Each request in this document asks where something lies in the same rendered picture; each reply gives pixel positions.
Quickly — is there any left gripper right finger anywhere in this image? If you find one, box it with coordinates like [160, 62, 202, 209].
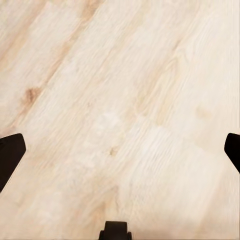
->
[224, 133, 240, 173]

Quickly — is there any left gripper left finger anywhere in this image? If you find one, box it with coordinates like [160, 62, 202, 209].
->
[0, 133, 26, 193]

